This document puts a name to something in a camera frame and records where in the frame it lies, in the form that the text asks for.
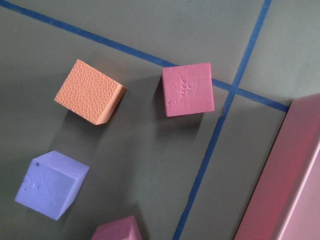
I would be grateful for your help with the pink plastic bin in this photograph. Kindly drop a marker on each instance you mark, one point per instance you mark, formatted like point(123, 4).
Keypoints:
point(285, 204)

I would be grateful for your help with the purple foam block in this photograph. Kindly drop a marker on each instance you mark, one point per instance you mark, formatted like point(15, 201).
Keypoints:
point(51, 184)

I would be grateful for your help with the magenta foam block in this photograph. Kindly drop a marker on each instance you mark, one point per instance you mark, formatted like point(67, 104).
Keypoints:
point(188, 89)

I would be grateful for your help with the textured orange foam block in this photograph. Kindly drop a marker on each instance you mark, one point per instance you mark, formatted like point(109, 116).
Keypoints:
point(89, 93)

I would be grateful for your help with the dark pink foam block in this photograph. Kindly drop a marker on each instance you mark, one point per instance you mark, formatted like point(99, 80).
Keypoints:
point(122, 229)

